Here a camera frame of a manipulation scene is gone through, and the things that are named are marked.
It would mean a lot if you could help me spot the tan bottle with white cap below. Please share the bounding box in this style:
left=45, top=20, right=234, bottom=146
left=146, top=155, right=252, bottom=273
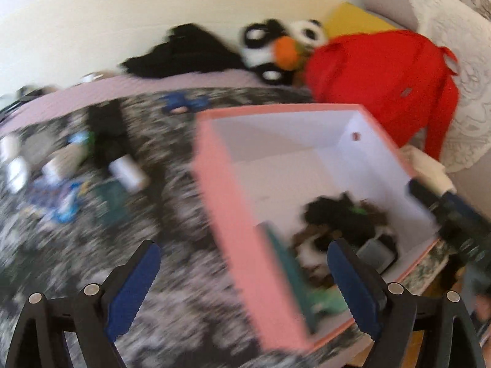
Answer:
left=41, top=148, right=90, bottom=185

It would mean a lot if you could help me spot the blue flat toy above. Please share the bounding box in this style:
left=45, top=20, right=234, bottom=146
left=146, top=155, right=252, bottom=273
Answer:
left=159, top=92, right=211, bottom=115

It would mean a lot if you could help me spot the black and white printed blanket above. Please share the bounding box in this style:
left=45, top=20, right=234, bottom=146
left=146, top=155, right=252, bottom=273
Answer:
left=0, top=86, right=453, bottom=368

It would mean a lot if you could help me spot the yellow pillow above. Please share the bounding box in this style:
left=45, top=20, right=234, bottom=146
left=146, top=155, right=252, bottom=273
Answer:
left=324, top=2, right=400, bottom=41

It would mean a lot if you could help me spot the pink cardboard box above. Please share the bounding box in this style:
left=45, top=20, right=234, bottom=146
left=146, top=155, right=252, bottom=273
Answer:
left=192, top=103, right=442, bottom=353

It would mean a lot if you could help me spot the white patterned pillow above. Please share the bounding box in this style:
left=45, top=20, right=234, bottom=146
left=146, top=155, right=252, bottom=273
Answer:
left=399, top=0, right=491, bottom=173

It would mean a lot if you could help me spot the dark fluffy cloth pile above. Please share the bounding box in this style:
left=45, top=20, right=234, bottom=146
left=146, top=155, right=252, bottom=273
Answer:
left=292, top=194, right=400, bottom=288

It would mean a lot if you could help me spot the pink bed sheet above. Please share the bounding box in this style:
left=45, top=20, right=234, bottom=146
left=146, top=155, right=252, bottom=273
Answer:
left=0, top=70, right=269, bottom=135

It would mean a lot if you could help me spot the small white container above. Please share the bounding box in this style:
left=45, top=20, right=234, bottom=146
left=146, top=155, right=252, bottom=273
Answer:
left=0, top=136, right=20, bottom=162
left=6, top=159, right=30, bottom=194

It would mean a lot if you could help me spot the cream white bottle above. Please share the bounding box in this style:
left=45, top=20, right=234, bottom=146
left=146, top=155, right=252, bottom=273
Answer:
left=401, top=148, right=457, bottom=197

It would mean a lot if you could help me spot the black cloth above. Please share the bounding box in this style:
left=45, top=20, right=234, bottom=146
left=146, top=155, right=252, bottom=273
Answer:
left=121, top=23, right=250, bottom=79

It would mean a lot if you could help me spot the dark green packet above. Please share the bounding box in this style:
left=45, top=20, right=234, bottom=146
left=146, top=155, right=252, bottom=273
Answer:
left=94, top=180, right=132, bottom=228

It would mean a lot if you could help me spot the green plastic item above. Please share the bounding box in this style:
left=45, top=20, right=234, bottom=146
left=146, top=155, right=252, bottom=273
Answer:
left=311, top=287, right=350, bottom=316

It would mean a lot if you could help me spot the black rectangular object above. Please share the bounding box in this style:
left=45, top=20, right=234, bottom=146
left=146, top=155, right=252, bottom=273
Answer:
left=86, top=100, right=131, bottom=169

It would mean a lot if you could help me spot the penguin plush toy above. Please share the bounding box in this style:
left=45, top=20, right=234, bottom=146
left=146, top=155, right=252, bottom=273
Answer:
left=240, top=18, right=328, bottom=85

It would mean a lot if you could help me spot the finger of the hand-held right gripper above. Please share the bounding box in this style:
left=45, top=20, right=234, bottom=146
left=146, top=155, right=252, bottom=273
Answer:
left=407, top=178, right=491, bottom=234

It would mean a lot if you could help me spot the white cylindrical bottle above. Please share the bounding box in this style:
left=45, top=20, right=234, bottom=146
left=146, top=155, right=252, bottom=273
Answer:
left=108, top=155, right=149, bottom=194

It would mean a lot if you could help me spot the teal flat card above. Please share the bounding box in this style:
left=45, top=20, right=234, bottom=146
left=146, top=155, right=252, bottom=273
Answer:
left=261, top=222, right=319, bottom=334

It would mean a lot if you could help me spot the blue and white packet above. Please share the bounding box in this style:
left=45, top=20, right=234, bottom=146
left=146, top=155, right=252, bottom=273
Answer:
left=27, top=180, right=91, bottom=225

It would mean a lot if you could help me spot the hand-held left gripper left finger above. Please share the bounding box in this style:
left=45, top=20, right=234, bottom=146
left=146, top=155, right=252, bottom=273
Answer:
left=6, top=240, right=162, bottom=368

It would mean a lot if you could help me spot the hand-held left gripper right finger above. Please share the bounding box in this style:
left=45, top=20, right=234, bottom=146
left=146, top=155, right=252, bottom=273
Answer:
left=327, top=238, right=486, bottom=368

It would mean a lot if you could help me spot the small grey box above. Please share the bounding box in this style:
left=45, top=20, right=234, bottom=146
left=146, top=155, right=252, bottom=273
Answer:
left=357, top=238, right=397, bottom=274

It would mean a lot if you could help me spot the red backpack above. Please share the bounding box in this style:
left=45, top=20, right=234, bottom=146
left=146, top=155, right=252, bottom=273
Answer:
left=303, top=31, right=461, bottom=162

